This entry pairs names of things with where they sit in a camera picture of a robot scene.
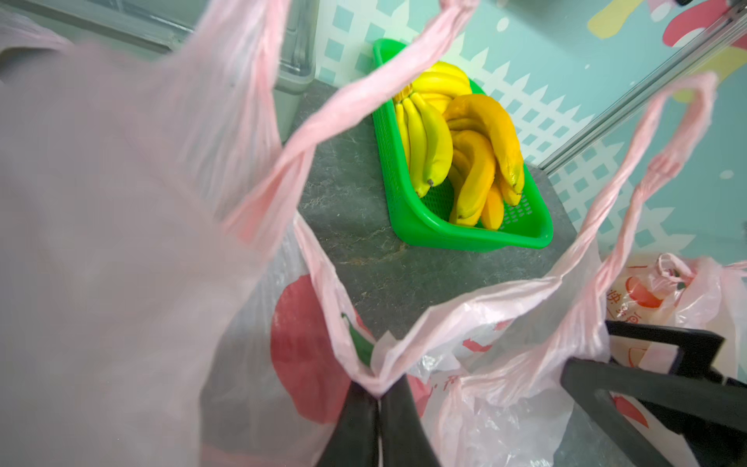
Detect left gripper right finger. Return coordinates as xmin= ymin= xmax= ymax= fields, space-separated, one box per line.
xmin=381 ymin=376 xmax=440 ymax=467

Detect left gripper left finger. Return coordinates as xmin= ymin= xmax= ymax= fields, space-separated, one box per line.
xmin=316 ymin=383 xmax=379 ymax=467

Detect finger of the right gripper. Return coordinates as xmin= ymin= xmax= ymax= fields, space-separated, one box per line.
xmin=606 ymin=320 xmax=725 ymax=374
xmin=560 ymin=358 xmax=746 ymax=466

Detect pink plastic bag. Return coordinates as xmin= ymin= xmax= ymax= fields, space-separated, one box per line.
xmin=606 ymin=252 xmax=747 ymax=467
xmin=1 ymin=1 xmax=718 ymax=466

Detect bananas in green basket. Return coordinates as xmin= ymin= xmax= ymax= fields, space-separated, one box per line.
xmin=394 ymin=61 xmax=525 ymax=231

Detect clear plastic storage box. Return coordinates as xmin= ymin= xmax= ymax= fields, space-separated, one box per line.
xmin=1 ymin=0 xmax=319 ymax=141

